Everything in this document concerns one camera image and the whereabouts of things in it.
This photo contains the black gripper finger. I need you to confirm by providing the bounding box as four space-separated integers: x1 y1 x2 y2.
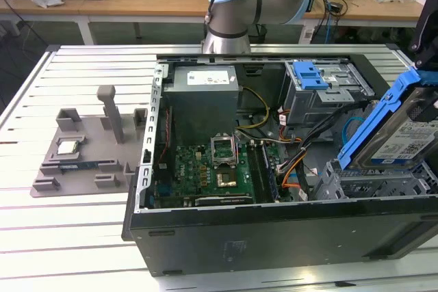
409 87 438 122

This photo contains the hard disk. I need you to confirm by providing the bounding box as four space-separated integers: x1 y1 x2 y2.
337 65 438 174

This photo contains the silver disk bay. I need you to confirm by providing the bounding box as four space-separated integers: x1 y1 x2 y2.
313 160 438 200

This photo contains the silver drive cage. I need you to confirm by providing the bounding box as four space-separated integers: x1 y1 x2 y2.
282 60 376 129

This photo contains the blue plastic drive latch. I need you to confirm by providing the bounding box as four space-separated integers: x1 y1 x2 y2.
293 61 328 91

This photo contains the installed RAM stick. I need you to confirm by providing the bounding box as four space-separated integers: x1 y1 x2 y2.
263 143 280 203

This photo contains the black RAM slot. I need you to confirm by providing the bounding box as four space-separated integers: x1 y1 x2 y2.
255 141 271 204
246 141 263 204

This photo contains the CPU socket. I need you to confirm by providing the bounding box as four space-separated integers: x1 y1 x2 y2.
215 168 237 189

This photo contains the metal CPU socket cover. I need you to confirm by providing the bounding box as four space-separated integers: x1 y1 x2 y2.
209 133 239 169

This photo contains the black graphics card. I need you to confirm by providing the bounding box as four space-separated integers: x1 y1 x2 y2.
194 195 256 208

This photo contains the grey power supply unit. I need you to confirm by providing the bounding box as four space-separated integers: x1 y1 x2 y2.
162 64 242 144

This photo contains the black open PC case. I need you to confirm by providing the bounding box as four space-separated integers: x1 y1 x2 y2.
121 51 438 278

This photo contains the green motherboard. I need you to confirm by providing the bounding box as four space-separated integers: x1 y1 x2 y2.
152 141 285 204

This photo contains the black case fan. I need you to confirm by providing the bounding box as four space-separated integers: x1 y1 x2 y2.
153 105 176 183

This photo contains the wooden desk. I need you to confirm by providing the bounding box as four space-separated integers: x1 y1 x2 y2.
0 0 438 28

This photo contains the grey parts rack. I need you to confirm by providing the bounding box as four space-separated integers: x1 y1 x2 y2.
29 85 150 199

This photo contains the blue RAM stick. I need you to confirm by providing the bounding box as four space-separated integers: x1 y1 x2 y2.
57 161 99 172

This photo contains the silver CPU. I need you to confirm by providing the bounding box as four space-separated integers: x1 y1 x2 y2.
56 140 81 156

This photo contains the blue data wire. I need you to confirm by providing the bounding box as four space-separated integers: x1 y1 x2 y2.
342 116 366 151

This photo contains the blue hanging cable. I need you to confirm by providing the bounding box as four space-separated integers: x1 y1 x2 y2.
324 1 335 45

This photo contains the thick black cable bundle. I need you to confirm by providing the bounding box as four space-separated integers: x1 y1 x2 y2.
279 99 377 173

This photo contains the orange wire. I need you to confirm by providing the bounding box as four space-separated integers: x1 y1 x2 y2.
281 158 311 190

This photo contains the grey black power cable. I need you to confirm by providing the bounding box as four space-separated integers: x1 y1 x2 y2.
237 127 304 146

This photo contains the yellow wire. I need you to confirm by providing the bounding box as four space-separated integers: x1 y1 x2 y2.
235 85 272 135

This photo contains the red and black twisted wire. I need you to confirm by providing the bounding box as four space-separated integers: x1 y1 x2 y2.
163 107 172 172

